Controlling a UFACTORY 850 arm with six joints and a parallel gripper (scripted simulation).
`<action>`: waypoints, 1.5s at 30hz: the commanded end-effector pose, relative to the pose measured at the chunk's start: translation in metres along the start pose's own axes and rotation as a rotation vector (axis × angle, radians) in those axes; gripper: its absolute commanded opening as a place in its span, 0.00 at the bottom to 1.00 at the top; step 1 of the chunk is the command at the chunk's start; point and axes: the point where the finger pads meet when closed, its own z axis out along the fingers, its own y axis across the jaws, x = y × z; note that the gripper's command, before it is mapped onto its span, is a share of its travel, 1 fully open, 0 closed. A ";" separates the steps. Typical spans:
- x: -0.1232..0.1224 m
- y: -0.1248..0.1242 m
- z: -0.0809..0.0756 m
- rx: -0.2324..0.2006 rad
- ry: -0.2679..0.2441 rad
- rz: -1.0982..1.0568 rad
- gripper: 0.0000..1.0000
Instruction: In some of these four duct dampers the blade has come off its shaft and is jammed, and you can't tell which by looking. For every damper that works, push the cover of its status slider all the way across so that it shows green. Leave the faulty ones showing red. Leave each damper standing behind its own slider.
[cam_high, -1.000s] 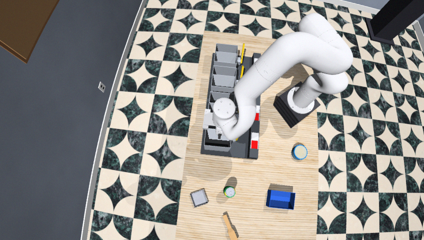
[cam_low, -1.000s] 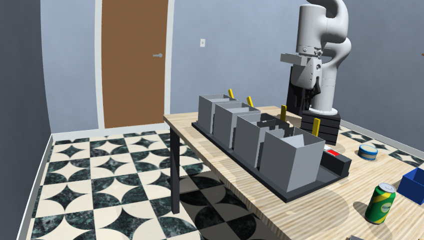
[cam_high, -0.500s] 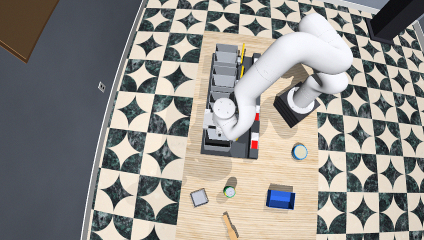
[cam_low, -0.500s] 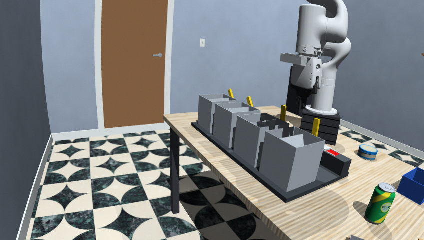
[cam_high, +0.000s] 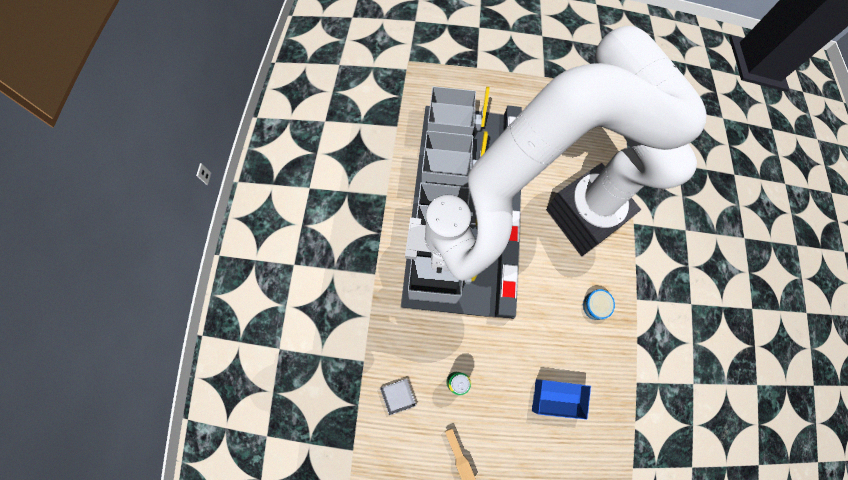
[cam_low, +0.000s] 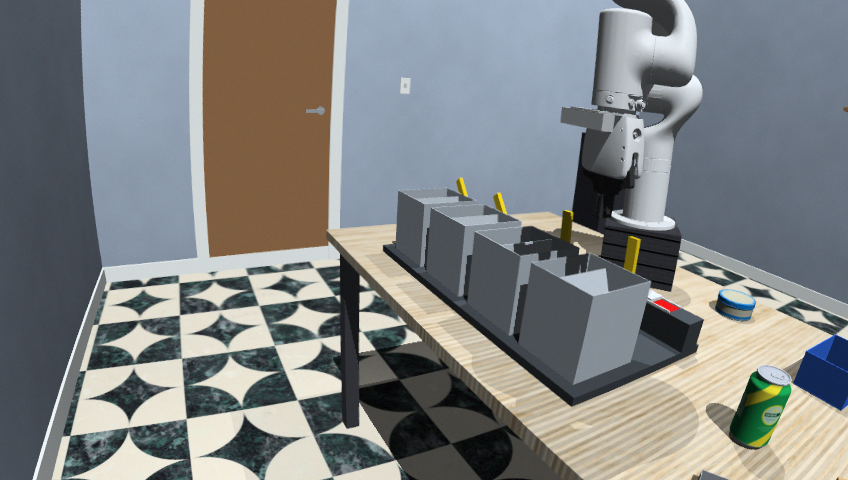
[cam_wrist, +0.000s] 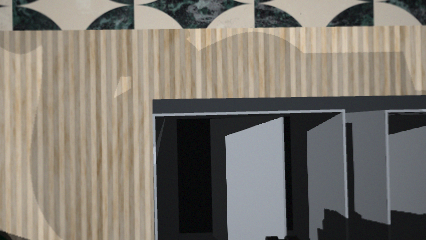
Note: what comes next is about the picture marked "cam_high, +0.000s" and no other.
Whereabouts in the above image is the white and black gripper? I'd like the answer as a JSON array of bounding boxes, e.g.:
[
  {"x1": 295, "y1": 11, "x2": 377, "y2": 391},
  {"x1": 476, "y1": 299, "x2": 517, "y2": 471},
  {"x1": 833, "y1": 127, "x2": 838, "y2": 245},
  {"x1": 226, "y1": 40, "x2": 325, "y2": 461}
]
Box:
[{"x1": 431, "y1": 253, "x2": 449, "y2": 273}]

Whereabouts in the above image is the round tin with blue-rimmed lid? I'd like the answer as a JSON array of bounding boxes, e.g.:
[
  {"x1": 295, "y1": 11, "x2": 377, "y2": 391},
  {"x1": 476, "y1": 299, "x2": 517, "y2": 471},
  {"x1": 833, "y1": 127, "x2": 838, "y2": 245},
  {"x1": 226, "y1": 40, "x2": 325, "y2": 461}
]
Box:
[{"x1": 583, "y1": 289, "x2": 615, "y2": 320}]

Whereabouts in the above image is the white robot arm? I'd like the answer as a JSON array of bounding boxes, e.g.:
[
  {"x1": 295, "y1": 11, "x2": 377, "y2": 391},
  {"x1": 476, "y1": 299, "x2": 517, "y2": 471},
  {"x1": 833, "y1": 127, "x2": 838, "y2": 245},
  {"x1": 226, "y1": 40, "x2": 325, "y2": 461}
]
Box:
[{"x1": 405, "y1": 26, "x2": 706, "y2": 281}]

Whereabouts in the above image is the green and yellow drink can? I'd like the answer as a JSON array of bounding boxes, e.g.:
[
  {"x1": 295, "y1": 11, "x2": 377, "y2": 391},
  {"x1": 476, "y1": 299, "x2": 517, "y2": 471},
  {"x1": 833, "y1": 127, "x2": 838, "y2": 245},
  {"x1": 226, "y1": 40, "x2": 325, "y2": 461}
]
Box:
[{"x1": 446, "y1": 372, "x2": 471, "y2": 395}]

